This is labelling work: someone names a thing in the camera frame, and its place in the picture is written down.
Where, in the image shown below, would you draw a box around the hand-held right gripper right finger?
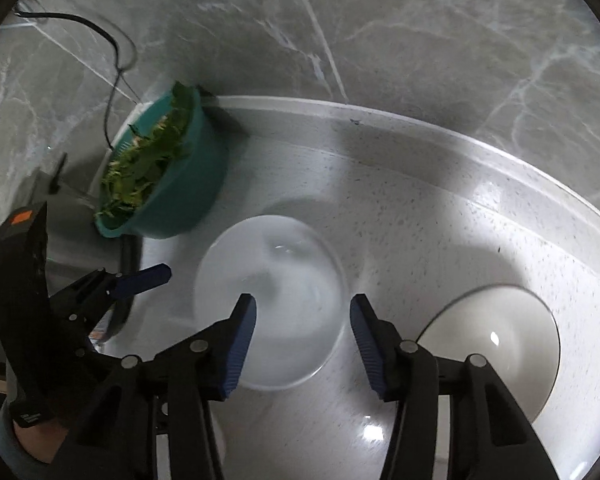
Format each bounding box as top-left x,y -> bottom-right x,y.
350,294 -> 561,480

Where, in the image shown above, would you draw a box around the cream bowl with dark rim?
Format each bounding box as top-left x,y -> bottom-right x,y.
416,285 -> 562,423

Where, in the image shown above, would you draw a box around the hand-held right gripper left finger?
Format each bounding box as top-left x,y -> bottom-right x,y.
55,294 -> 257,480

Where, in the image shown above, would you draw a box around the person's left forearm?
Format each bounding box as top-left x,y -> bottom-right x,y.
0,405 -> 81,480

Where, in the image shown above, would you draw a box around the black power cable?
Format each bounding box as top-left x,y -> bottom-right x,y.
12,9 -> 143,153

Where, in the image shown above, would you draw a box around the green leafy vegetables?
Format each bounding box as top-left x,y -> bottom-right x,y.
100,81 -> 193,221

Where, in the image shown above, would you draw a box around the small white bowl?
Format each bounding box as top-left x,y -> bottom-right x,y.
194,215 -> 349,391

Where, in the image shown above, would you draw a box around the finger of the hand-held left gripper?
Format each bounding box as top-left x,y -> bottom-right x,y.
49,263 -> 173,335

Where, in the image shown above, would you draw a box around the teal plastic colander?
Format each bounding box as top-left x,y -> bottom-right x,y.
94,82 -> 229,240

